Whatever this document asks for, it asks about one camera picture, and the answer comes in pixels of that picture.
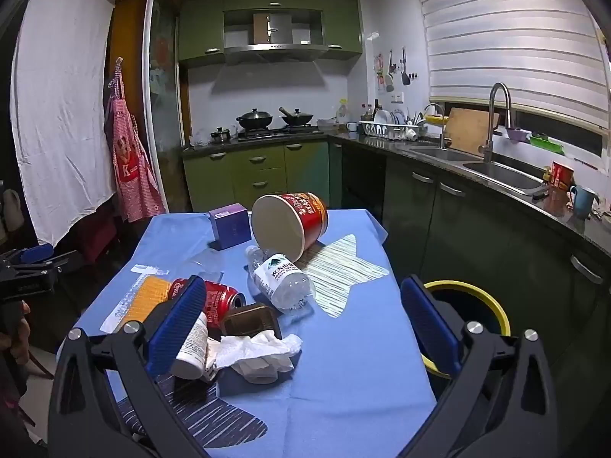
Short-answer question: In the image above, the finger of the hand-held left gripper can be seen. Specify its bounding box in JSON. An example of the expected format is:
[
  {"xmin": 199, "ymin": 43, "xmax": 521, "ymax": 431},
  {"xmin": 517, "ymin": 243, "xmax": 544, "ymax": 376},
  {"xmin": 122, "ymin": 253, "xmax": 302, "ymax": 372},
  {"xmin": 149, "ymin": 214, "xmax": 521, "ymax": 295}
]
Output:
[{"xmin": 0, "ymin": 243, "xmax": 87, "ymax": 275}]

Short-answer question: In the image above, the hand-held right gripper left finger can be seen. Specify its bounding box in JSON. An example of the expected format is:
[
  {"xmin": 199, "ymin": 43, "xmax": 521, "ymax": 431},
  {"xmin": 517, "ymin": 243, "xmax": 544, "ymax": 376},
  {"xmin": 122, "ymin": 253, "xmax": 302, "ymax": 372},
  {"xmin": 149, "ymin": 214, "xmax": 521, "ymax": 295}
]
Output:
[{"xmin": 48, "ymin": 274, "xmax": 211, "ymax": 458}]

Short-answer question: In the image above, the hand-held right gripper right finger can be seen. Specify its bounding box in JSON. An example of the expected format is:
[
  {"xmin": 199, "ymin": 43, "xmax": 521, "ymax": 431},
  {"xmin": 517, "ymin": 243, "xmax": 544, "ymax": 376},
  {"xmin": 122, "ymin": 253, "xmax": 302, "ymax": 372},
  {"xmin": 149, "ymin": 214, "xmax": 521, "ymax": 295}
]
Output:
[{"xmin": 400, "ymin": 274, "xmax": 559, "ymax": 458}]

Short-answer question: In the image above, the white pill bottle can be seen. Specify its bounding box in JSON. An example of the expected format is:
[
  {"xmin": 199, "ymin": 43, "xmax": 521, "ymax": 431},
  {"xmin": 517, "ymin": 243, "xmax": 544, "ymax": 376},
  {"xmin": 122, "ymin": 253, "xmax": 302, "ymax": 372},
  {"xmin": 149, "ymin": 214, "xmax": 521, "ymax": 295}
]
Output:
[{"xmin": 171, "ymin": 312, "xmax": 209, "ymax": 380}]

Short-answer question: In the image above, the orange snack packet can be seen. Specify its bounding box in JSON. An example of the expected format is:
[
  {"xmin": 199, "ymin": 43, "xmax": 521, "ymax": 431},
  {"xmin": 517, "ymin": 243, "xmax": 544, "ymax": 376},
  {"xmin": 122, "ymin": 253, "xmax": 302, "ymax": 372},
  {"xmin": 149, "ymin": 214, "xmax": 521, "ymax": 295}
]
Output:
[{"xmin": 123, "ymin": 275, "xmax": 171, "ymax": 323}]

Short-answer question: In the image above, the yellow rimmed trash bin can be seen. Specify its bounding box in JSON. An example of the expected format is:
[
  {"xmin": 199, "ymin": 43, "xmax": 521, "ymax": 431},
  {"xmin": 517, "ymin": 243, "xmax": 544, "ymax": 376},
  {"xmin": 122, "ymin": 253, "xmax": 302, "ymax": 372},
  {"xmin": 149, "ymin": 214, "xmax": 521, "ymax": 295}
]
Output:
[{"xmin": 422, "ymin": 281, "xmax": 511, "ymax": 377}]

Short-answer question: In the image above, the red soda can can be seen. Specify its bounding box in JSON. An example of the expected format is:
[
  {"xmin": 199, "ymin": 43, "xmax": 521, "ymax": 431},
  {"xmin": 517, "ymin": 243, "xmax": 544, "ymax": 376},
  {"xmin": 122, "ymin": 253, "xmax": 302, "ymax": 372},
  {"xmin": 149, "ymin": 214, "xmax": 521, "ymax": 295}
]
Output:
[{"xmin": 168, "ymin": 277, "xmax": 246, "ymax": 331}]

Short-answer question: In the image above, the clear plastic bag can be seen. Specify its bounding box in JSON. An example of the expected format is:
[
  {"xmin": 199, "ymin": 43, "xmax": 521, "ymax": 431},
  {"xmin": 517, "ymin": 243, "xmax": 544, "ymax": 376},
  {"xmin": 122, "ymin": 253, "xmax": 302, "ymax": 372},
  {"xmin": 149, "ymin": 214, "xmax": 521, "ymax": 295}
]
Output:
[{"xmin": 188, "ymin": 248, "xmax": 225, "ymax": 282}]

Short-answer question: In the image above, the brown plastic box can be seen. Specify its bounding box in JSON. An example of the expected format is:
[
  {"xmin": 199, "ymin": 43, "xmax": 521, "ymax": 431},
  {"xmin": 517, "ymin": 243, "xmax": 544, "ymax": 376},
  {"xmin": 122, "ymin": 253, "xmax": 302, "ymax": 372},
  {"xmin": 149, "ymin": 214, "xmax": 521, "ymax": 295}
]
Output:
[{"xmin": 220, "ymin": 303, "xmax": 283, "ymax": 342}]

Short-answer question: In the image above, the white tissue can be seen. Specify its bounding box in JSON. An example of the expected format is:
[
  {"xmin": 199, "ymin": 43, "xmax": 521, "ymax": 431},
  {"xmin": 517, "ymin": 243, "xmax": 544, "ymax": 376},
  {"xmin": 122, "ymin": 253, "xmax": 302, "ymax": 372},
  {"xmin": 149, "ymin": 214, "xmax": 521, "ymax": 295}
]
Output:
[{"xmin": 205, "ymin": 331, "xmax": 304, "ymax": 385}]

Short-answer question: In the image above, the purple cardboard box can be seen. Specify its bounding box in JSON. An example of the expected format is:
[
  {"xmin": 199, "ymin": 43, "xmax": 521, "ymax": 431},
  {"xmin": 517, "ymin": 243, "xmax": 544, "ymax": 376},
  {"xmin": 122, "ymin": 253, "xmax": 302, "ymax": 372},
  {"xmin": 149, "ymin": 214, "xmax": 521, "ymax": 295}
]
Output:
[{"xmin": 209, "ymin": 203, "xmax": 252, "ymax": 251}]

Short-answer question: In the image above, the clear plastic water bottle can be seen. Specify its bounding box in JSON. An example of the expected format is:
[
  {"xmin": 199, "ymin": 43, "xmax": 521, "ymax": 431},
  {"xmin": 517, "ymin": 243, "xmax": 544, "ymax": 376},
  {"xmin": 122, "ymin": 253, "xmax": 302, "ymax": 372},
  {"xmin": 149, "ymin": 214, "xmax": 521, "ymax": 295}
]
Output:
[{"xmin": 245, "ymin": 245, "xmax": 317, "ymax": 314}]

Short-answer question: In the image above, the red paper noodle cup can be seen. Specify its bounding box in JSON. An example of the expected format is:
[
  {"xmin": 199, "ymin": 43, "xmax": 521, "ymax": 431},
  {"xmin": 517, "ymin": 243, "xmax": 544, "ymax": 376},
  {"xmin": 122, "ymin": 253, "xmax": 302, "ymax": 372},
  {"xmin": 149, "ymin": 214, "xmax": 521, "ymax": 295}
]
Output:
[{"xmin": 251, "ymin": 192, "xmax": 329, "ymax": 264}]

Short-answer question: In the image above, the person's left forearm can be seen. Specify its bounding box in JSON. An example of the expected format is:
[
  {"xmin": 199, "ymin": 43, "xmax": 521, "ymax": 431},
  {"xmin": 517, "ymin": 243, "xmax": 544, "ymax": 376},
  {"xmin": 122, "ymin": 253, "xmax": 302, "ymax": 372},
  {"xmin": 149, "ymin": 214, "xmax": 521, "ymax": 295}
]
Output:
[{"xmin": 0, "ymin": 353, "xmax": 36, "ymax": 458}]

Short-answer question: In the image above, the person's left hand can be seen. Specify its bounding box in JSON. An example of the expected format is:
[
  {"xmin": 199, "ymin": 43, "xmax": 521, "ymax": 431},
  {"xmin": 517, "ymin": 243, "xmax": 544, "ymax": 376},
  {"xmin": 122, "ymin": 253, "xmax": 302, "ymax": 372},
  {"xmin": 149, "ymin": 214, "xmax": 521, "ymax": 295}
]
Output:
[{"xmin": 0, "ymin": 303, "xmax": 32, "ymax": 366}]

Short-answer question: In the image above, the blue star print tablecloth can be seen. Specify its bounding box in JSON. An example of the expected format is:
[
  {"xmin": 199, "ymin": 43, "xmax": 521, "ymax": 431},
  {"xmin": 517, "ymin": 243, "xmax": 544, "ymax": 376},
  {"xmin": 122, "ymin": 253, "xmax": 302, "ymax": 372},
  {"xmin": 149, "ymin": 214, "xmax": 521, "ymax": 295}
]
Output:
[{"xmin": 56, "ymin": 209, "xmax": 437, "ymax": 458}]

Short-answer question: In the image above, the dark green base cabinet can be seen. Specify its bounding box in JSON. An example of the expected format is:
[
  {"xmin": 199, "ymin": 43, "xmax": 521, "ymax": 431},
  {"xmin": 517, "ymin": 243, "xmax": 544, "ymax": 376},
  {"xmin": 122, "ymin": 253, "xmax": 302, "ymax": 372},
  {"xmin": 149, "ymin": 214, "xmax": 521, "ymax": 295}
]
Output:
[{"xmin": 329, "ymin": 140, "xmax": 611, "ymax": 392}]

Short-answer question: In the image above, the red patterned package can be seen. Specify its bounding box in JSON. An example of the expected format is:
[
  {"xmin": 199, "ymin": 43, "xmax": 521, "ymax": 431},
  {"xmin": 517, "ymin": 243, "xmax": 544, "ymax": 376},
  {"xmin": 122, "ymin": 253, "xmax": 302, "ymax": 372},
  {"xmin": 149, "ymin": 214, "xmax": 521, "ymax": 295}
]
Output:
[{"xmin": 104, "ymin": 57, "xmax": 167, "ymax": 223}]

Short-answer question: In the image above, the white hanging sheet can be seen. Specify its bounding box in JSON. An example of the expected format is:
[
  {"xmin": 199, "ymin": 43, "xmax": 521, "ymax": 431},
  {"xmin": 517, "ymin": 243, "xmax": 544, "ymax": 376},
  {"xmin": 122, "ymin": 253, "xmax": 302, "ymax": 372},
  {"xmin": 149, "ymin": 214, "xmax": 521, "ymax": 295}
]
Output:
[{"xmin": 10, "ymin": 0, "xmax": 118, "ymax": 248}]

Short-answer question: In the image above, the steel double sink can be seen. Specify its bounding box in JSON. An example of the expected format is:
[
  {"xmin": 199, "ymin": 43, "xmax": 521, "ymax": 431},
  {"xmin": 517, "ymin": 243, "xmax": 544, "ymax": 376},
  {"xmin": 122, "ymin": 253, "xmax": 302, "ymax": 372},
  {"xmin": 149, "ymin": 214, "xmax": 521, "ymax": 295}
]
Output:
[{"xmin": 411, "ymin": 145, "xmax": 547, "ymax": 196}]

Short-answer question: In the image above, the light green base cabinet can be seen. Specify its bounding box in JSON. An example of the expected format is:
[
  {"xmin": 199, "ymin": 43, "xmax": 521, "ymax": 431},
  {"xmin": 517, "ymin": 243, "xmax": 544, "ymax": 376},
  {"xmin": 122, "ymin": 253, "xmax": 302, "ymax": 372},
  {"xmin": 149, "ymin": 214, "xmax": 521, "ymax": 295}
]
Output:
[{"xmin": 182, "ymin": 139, "xmax": 331, "ymax": 211}]

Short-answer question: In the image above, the blue mug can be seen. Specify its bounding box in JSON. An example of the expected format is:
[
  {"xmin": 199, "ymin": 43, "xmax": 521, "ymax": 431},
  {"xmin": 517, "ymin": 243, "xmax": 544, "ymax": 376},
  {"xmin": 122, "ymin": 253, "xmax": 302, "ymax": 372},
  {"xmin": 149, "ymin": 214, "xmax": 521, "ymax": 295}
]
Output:
[{"xmin": 568, "ymin": 184, "xmax": 597, "ymax": 220}]

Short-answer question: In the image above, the small steel faucet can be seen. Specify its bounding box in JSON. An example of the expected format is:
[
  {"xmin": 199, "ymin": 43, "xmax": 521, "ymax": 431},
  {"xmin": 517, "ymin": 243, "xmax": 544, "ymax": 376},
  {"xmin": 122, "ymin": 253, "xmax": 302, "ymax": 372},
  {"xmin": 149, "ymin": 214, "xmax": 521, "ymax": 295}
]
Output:
[{"xmin": 424, "ymin": 103, "xmax": 447, "ymax": 150}]

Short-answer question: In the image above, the wooden cutting board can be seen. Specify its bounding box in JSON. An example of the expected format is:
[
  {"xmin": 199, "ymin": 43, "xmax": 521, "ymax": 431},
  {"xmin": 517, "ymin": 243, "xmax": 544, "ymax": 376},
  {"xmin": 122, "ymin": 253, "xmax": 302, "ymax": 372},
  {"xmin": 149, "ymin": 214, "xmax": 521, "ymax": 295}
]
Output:
[{"xmin": 444, "ymin": 107, "xmax": 501, "ymax": 156}]

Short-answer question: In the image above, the white dish rack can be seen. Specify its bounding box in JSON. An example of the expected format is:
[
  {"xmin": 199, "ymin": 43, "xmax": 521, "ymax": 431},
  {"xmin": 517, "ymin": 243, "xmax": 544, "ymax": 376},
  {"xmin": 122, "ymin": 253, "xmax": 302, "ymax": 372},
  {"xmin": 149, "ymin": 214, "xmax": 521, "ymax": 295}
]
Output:
[{"xmin": 359, "ymin": 110, "xmax": 428, "ymax": 141}]

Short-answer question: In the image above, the red tin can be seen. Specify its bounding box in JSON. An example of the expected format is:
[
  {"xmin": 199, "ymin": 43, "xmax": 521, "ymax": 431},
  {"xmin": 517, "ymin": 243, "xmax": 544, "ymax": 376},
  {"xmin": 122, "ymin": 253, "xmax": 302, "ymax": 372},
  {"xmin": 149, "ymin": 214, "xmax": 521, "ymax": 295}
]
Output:
[{"xmin": 549, "ymin": 161, "xmax": 575, "ymax": 188}]

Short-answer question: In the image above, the tall steel faucet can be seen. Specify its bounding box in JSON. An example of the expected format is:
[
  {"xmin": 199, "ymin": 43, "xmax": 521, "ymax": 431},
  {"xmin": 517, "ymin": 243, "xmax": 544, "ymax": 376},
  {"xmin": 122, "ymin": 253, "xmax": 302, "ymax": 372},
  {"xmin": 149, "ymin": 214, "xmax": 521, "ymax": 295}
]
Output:
[{"xmin": 483, "ymin": 82, "xmax": 512, "ymax": 163}]

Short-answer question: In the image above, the green plastic tray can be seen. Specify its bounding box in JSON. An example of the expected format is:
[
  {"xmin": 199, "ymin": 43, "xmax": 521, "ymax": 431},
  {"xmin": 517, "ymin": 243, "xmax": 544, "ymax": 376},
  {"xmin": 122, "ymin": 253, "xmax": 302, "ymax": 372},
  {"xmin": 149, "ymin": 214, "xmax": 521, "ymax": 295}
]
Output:
[{"xmin": 529, "ymin": 134, "xmax": 565, "ymax": 156}]

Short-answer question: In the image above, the gas stove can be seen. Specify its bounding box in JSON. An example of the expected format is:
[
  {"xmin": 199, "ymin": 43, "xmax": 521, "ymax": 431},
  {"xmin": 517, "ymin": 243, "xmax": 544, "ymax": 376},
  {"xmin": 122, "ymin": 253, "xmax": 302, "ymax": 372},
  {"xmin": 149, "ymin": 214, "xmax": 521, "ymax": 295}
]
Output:
[{"xmin": 236, "ymin": 124, "xmax": 322, "ymax": 141}]

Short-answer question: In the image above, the glass sliding door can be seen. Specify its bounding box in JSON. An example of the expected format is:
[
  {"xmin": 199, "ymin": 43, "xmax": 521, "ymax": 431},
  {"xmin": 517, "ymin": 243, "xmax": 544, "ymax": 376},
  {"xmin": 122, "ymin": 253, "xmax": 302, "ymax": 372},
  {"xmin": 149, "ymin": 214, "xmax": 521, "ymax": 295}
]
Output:
[{"xmin": 143, "ymin": 0, "xmax": 192, "ymax": 211}]

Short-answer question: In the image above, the black wok with lid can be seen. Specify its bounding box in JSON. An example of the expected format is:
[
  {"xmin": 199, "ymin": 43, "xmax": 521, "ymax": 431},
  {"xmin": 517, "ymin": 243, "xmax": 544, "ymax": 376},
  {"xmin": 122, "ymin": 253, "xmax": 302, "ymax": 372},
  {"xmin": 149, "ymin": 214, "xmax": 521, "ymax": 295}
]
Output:
[
  {"xmin": 279, "ymin": 107, "xmax": 316, "ymax": 127},
  {"xmin": 236, "ymin": 108, "xmax": 274, "ymax": 131}
]

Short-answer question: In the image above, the steel range hood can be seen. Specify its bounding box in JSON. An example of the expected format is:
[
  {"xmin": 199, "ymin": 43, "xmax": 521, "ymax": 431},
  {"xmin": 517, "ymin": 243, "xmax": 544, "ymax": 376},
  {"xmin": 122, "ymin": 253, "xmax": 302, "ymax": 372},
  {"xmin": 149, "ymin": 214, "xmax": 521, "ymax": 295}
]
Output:
[{"xmin": 223, "ymin": 10, "xmax": 330, "ymax": 64}]

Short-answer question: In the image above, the white window blind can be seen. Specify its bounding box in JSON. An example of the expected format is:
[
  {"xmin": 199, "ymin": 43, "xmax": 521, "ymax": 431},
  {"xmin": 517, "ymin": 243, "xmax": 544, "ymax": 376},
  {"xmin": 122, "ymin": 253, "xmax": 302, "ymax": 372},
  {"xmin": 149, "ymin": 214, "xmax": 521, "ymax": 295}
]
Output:
[{"xmin": 413, "ymin": 0, "xmax": 611, "ymax": 132}]

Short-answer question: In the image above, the green wall cabinet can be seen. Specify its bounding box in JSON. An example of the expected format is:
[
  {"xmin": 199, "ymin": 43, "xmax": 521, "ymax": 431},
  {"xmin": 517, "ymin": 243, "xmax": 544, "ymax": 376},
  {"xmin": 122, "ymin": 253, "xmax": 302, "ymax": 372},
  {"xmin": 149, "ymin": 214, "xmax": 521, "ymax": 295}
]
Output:
[{"xmin": 178, "ymin": 0, "xmax": 364, "ymax": 68}]

